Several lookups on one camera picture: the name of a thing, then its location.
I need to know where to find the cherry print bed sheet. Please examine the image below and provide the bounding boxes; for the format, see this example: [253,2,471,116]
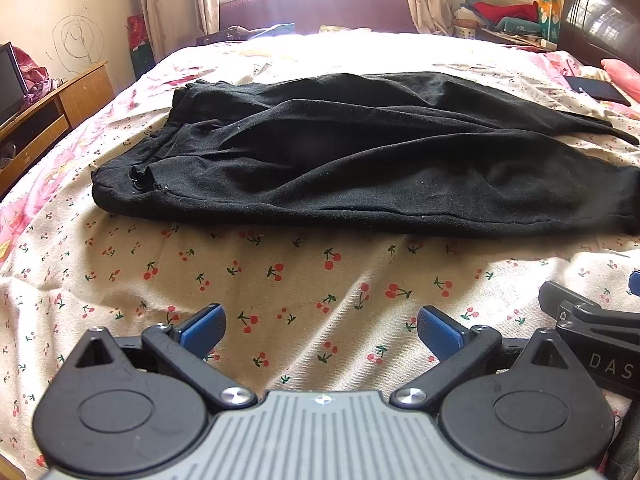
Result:
[1,30,639,478]

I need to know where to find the red cloth behind television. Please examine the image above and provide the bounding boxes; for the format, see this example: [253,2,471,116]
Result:
[13,47,56,107]

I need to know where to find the orange green tissue pack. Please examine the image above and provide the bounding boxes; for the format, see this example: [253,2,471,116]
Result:
[538,0,562,44]

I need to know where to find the black flat screen television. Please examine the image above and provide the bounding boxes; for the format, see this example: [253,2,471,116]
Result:
[0,42,27,124]

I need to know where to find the blue item near bench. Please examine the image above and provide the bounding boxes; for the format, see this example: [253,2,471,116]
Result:
[250,23,295,39]

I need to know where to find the red bag by curtain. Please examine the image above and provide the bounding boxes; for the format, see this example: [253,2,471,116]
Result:
[127,14,155,79]

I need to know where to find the pile of clothes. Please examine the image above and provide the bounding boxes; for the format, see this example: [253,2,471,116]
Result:
[452,0,541,36]

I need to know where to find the yellow crumpled item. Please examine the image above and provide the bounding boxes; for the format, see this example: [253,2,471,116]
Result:
[319,25,352,34]

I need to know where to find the left beige curtain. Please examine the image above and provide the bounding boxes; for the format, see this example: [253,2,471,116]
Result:
[140,0,220,61]

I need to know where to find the pink cartoon quilt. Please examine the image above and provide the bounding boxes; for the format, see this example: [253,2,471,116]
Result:
[1,122,104,263]

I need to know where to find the maroon padded window bench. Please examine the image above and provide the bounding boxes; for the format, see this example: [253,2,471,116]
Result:
[219,0,416,35]

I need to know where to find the wooden TV cabinet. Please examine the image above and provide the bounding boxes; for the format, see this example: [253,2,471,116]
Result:
[0,61,115,198]

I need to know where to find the black pants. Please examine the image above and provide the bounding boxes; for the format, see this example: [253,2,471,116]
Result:
[92,73,639,238]

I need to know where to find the dark wooden headboard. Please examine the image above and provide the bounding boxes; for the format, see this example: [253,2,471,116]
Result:
[558,0,640,70]

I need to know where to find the pink pillow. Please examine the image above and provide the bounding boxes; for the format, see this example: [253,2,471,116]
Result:
[601,58,640,102]

